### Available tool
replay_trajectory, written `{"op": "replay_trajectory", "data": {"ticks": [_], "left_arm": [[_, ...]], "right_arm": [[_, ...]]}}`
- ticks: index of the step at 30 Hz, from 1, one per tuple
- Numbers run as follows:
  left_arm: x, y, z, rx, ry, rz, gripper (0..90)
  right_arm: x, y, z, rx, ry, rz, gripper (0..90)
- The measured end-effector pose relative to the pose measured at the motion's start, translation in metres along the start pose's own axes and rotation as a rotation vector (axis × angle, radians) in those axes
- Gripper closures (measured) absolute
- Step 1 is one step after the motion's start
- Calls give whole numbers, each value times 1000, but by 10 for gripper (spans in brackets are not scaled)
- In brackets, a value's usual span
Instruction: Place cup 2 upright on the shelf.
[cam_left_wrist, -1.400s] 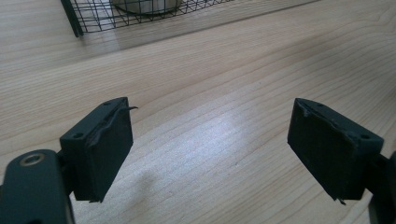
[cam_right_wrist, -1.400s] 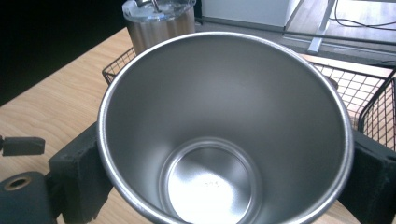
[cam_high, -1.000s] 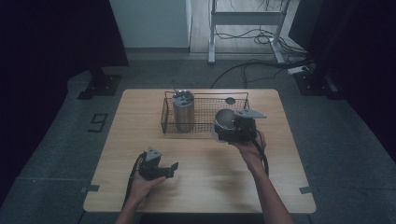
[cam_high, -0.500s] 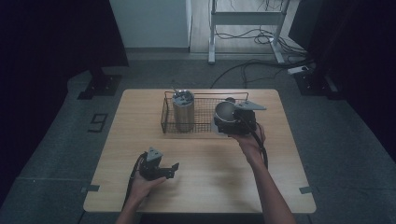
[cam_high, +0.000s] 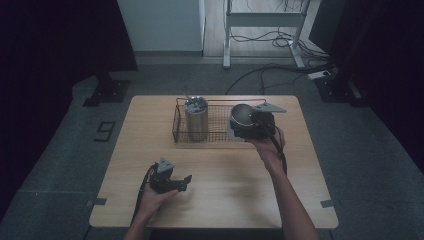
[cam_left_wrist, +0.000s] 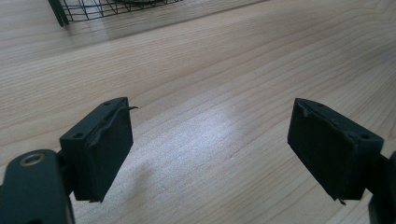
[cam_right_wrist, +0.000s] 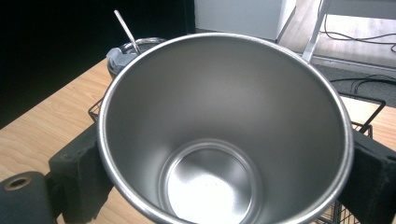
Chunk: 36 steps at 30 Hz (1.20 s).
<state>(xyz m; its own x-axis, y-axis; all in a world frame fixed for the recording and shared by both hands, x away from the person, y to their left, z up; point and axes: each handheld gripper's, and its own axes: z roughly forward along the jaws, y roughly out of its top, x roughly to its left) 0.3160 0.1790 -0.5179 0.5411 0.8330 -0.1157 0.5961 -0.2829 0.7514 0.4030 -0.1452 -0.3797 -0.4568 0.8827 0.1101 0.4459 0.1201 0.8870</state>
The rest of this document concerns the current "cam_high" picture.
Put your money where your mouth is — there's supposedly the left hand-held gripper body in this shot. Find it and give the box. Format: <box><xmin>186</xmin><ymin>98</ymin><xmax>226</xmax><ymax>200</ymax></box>
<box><xmin>148</xmin><ymin>157</ymin><xmax>176</xmax><ymax>195</ymax></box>

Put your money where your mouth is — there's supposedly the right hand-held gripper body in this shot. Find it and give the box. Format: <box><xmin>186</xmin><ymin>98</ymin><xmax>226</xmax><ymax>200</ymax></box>
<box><xmin>249</xmin><ymin>102</ymin><xmax>288</xmax><ymax>139</ymax></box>

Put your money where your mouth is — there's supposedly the white metal mug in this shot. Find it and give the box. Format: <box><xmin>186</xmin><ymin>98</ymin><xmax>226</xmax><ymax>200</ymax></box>
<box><xmin>227</xmin><ymin>103</ymin><xmax>258</xmax><ymax>141</ymax></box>

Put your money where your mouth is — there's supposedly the brown wire mesh basket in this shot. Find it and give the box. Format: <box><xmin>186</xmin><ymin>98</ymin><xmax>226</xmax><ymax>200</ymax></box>
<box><xmin>171</xmin><ymin>97</ymin><xmax>268</xmax><ymax>144</ymax></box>

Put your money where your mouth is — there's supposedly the steel tumbler with lid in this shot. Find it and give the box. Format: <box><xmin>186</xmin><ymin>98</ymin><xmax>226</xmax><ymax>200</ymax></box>
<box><xmin>183</xmin><ymin>96</ymin><xmax>210</xmax><ymax>143</ymax></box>

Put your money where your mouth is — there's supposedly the metal straw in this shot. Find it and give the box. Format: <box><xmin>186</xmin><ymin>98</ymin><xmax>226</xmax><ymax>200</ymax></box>
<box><xmin>182</xmin><ymin>85</ymin><xmax>198</xmax><ymax>104</ymax></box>

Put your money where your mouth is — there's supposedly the person's left hand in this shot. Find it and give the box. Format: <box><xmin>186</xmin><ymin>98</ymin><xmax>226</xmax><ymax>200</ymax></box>
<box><xmin>137</xmin><ymin>184</ymin><xmax>180</xmax><ymax>218</ymax></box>

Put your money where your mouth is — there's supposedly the person's right hand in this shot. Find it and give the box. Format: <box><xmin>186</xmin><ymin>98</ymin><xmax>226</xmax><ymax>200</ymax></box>
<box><xmin>248</xmin><ymin>128</ymin><xmax>286</xmax><ymax>169</ymax></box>

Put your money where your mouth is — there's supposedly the white power strip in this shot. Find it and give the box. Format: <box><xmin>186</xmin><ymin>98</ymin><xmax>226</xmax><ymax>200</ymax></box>
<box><xmin>307</xmin><ymin>69</ymin><xmax>333</xmax><ymax>81</ymax></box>

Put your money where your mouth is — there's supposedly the black stand base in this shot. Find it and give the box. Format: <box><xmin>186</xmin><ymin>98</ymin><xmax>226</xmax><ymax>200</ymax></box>
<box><xmin>83</xmin><ymin>71</ymin><xmax>131</xmax><ymax>108</ymax></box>
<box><xmin>314</xmin><ymin>74</ymin><xmax>368</xmax><ymax>108</ymax></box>

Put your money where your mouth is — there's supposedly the white cabinet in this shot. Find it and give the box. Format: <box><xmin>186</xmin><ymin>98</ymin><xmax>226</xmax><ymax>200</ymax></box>
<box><xmin>116</xmin><ymin>0</ymin><xmax>206</xmax><ymax>53</ymax></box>

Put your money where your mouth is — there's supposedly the dark curtain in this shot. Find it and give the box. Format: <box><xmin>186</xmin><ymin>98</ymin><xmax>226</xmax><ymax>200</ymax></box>
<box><xmin>0</xmin><ymin>0</ymin><xmax>139</xmax><ymax>223</ymax></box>
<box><xmin>309</xmin><ymin>0</ymin><xmax>424</xmax><ymax>165</ymax></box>

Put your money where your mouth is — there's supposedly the right hand-held gripper black cable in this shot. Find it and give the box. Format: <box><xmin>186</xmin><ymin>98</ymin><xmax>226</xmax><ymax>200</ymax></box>
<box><xmin>261</xmin><ymin>122</ymin><xmax>289</xmax><ymax>177</ymax></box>

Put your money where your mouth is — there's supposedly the black floor cable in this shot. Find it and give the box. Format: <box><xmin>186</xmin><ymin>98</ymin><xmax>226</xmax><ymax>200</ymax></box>
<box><xmin>224</xmin><ymin>62</ymin><xmax>336</xmax><ymax>96</ymax></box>

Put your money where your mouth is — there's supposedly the tangle of floor cables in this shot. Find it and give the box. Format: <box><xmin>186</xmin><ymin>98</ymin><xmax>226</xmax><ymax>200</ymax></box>
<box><xmin>229</xmin><ymin>28</ymin><xmax>332</xmax><ymax>63</ymax></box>

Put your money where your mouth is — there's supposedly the white metal desk frame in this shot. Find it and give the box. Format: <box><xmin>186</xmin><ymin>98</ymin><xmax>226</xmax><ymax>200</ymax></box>
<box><xmin>222</xmin><ymin>0</ymin><xmax>313</xmax><ymax>70</ymax></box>

